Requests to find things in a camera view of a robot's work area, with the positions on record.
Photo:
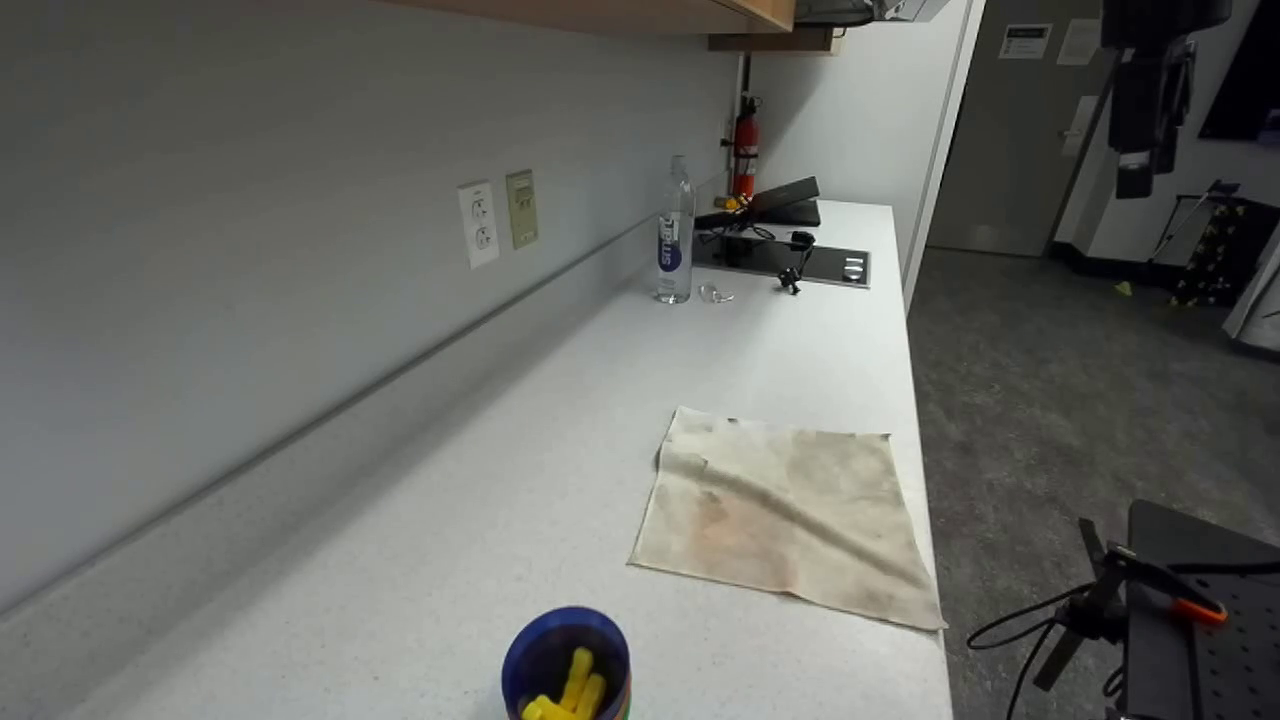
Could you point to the stained beige cloth towel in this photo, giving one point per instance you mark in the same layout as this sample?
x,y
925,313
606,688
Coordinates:
x,y
784,514

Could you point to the clear plastic water bottle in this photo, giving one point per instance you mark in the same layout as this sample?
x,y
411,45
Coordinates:
x,y
673,247

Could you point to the small yellow object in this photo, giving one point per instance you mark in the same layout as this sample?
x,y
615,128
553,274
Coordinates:
x,y
729,205

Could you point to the black flat panel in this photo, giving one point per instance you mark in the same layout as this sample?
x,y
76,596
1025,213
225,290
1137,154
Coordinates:
x,y
832,267

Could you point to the black angled board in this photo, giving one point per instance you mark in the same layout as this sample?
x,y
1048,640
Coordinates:
x,y
789,203

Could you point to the red fire extinguisher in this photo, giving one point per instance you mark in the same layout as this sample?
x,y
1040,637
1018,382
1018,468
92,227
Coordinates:
x,y
747,144

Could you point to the blue bowl with yellow items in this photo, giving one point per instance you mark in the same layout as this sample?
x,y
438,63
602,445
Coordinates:
x,y
525,660

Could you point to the yellow plastic piece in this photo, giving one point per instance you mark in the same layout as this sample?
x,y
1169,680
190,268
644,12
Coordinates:
x,y
576,678
540,710

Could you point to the dark overhead appliance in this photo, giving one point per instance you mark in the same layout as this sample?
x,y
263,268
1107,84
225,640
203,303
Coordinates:
x,y
853,9

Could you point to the grey door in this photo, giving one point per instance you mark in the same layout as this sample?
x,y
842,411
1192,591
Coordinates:
x,y
1006,144

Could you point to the white paper sign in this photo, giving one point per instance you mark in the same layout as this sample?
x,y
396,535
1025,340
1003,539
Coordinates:
x,y
1082,43
1025,43

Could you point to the black equipment cart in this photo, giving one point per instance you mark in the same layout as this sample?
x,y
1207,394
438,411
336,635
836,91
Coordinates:
x,y
1223,247

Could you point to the black perforated table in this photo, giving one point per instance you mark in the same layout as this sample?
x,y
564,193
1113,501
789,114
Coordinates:
x,y
1201,665

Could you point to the black clamp mount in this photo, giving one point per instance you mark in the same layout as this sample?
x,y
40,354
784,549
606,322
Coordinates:
x,y
796,259

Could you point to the wall power outlet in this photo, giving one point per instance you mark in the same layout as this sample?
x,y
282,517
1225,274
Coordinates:
x,y
520,208

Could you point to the white wall outlet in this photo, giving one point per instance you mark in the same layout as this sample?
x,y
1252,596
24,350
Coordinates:
x,y
477,227

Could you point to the wooden wall cabinet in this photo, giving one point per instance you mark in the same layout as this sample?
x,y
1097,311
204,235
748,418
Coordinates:
x,y
602,9

